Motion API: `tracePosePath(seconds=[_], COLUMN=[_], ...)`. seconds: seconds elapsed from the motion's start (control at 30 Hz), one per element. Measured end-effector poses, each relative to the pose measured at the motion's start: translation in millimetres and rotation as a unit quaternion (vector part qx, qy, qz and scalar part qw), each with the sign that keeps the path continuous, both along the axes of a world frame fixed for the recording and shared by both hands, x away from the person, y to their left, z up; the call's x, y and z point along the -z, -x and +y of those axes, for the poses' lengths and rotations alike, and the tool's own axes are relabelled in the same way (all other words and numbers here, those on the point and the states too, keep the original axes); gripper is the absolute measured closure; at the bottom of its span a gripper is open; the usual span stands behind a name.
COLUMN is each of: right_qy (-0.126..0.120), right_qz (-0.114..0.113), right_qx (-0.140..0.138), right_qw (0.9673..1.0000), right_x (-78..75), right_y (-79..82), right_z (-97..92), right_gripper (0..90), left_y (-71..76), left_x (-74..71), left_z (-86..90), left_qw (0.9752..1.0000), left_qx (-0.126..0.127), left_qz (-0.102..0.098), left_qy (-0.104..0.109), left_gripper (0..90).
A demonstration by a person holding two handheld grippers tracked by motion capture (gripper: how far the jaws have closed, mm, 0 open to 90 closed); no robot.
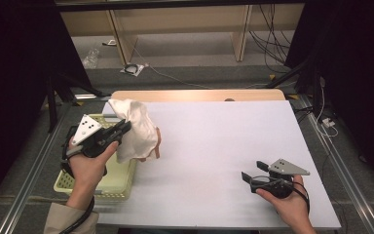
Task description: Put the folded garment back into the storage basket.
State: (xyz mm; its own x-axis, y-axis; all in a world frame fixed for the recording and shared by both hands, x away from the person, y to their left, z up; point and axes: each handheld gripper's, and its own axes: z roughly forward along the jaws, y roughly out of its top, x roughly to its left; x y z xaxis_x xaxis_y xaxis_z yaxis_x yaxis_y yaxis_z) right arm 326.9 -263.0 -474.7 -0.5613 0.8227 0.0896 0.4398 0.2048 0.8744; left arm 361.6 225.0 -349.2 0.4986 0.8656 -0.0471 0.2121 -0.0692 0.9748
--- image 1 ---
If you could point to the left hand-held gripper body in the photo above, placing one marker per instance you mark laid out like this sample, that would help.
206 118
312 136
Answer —
86 130

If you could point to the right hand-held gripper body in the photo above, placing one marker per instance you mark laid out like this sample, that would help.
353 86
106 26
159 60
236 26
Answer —
287 167

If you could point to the cream baby bodysuit brown trim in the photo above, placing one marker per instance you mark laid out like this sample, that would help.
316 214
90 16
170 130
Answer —
139 130

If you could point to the pale green perforated plastic basket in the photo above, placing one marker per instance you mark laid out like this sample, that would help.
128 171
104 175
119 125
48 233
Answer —
120 178

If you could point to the person's right hand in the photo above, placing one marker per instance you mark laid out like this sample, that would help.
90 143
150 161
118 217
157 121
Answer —
290 208

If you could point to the person's left hand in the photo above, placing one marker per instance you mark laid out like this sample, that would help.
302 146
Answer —
87 175

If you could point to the black metal stand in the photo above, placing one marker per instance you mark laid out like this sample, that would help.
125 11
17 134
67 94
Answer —
51 97
289 75

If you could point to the white power adapter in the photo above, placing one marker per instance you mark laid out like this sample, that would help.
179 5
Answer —
328 122

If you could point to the clear plastic bag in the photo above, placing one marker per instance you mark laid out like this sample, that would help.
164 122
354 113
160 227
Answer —
91 59

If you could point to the small white device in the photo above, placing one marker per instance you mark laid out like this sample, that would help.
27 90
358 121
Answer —
110 42

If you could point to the black curtain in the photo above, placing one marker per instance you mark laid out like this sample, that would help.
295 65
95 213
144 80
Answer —
354 65
13 65

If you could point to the aluminium floor rail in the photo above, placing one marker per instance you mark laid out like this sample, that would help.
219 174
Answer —
27 182
350 182

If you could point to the light wooden desk frame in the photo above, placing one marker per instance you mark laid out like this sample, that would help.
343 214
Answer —
181 19

